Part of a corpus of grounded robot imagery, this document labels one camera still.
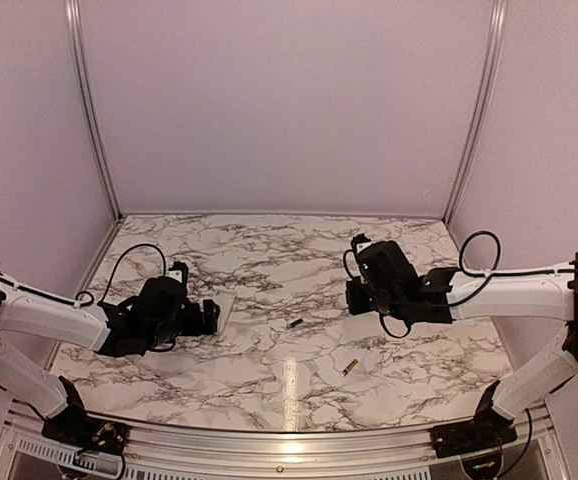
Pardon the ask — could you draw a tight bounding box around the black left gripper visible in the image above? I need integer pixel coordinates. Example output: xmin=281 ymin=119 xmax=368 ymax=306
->
xmin=145 ymin=298 xmax=221 ymax=350

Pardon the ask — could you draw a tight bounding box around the white remote control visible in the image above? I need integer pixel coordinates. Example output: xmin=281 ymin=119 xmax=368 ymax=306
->
xmin=214 ymin=289 xmax=237 ymax=340

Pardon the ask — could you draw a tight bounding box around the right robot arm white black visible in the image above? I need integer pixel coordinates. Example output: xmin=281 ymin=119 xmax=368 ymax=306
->
xmin=343 ymin=234 xmax=578 ymax=448

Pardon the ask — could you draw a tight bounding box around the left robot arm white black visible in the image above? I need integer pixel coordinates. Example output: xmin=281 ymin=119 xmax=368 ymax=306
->
xmin=0 ymin=262 xmax=236 ymax=445

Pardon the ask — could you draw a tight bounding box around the gold green AAA battery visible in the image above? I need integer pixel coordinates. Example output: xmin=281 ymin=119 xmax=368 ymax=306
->
xmin=342 ymin=359 xmax=358 ymax=376

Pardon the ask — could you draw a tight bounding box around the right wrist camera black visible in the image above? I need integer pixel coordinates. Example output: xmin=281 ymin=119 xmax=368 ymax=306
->
xmin=351 ymin=233 xmax=372 ymax=255

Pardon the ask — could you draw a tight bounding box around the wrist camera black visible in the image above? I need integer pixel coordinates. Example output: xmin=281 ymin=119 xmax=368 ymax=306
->
xmin=166 ymin=261 xmax=189 ymax=286
xmin=351 ymin=233 xmax=372 ymax=255

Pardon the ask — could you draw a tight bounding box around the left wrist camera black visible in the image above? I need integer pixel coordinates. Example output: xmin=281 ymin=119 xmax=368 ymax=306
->
xmin=166 ymin=261 xmax=189 ymax=286

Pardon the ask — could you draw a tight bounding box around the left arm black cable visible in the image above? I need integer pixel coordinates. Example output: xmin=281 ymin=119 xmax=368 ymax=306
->
xmin=76 ymin=243 xmax=168 ymax=306

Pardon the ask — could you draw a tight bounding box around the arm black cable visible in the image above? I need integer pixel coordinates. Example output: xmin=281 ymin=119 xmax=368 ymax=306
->
xmin=458 ymin=230 xmax=578 ymax=286
xmin=76 ymin=243 xmax=168 ymax=306

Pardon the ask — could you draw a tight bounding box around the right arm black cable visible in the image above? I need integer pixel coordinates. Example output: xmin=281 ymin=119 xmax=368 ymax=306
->
xmin=458 ymin=230 xmax=578 ymax=286

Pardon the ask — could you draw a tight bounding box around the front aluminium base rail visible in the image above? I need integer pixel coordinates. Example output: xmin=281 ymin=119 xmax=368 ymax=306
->
xmin=0 ymin=394 xmax=575 ymax=480

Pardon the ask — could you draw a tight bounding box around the right aluminium frame post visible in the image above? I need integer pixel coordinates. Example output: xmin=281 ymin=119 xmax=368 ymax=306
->
xmin=442 ymin=0 xmax=508 ymax=228

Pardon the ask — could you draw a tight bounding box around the aluminium frame post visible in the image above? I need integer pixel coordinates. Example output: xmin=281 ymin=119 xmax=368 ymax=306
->
xmin=65 ymin=0 xmax=123 ymax=223
xmin=442 ymin=0 xmax=508 ymax=228

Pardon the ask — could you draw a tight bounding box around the left aluminium frame post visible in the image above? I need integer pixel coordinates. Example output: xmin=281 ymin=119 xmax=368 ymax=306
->
xmin=65 ymin=0 xmax=123 ymax=223

